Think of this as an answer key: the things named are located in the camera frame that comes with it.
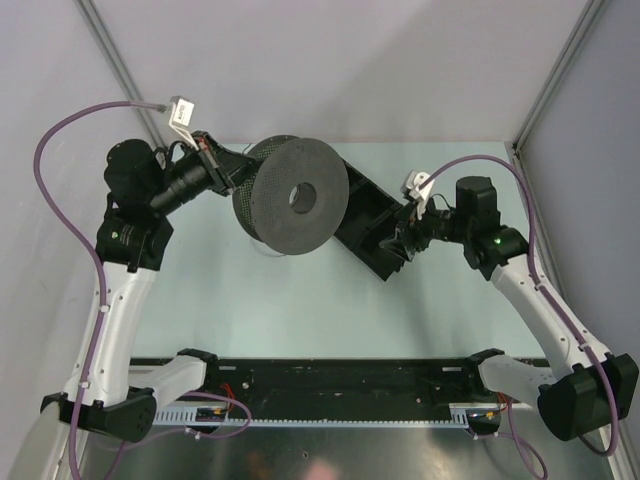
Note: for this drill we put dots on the right aluminium frame post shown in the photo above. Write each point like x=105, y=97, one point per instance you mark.
x=587, y=21

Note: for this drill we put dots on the black cable spool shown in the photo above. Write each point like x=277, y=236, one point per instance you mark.
x=298, y=197

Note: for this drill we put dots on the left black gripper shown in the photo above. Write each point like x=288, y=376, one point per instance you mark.
x=224, y=167

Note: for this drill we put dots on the aluminium frame post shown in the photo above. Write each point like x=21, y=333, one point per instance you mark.
x=99, y=30
x=587, y=21

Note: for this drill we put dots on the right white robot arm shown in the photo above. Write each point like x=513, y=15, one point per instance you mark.
x=585, y=387

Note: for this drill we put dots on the black compartment tray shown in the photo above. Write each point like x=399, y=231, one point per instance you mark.
x=369, y=219

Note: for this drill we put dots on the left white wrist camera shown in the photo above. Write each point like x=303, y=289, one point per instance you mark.
x=181, y=111

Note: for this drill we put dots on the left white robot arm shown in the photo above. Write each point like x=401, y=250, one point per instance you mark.
x=145, y=187

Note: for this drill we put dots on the left aluminium frame post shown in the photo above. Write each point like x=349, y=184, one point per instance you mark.
x=99, y=30

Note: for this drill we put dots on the grey slotted cable duct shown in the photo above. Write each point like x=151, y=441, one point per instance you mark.
x=457, y=416

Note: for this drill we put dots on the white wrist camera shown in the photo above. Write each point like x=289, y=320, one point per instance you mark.
x=417, y=190
x=181, y=111

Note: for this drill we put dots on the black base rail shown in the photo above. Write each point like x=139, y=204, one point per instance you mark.
x=345, y=389

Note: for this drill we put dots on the aluminium frame rail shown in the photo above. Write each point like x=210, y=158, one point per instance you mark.
x=625, y=462

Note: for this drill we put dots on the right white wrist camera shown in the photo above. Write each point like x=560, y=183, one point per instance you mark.
x=417, y=190

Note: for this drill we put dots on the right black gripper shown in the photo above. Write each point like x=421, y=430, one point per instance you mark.
x=417, y=226

